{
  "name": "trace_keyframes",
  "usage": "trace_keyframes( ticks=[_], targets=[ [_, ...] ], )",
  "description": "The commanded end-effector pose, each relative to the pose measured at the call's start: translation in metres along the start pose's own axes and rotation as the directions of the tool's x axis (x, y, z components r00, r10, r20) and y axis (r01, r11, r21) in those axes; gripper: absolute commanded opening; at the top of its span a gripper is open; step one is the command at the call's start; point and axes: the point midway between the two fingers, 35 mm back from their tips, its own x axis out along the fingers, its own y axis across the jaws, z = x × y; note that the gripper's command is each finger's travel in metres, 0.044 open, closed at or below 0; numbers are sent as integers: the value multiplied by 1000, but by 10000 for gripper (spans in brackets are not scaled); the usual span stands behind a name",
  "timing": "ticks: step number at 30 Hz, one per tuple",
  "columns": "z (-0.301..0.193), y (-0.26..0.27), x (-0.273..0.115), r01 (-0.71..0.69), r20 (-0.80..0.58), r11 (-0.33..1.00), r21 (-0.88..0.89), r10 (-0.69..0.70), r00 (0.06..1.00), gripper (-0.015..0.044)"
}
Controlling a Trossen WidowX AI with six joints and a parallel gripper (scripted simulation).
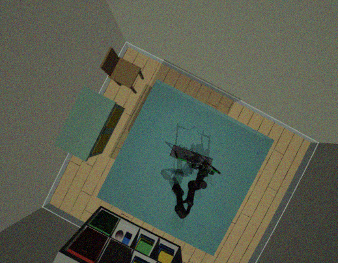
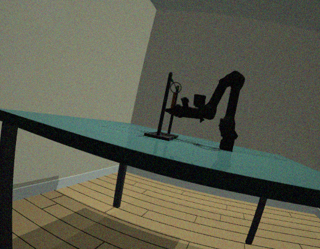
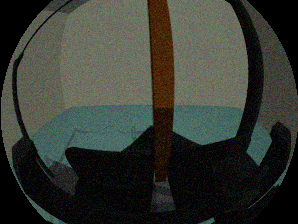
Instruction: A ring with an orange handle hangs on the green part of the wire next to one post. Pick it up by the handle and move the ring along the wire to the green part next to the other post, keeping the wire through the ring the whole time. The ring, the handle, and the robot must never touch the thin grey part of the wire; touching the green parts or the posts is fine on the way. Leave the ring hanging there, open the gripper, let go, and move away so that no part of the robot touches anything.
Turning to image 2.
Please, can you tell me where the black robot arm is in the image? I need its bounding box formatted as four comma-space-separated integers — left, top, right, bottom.
192, 71, 245, 152

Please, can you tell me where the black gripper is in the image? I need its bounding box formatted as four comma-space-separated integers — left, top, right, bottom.
165, 104, 193, 118

